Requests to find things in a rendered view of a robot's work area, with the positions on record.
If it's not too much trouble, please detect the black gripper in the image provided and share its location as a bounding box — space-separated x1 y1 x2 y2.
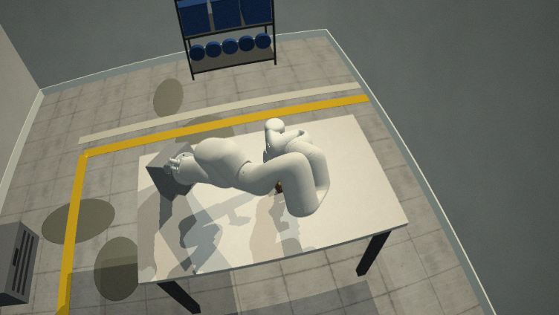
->
263 147 275 163

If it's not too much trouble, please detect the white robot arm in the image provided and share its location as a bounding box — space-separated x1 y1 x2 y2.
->
168 118 330 218

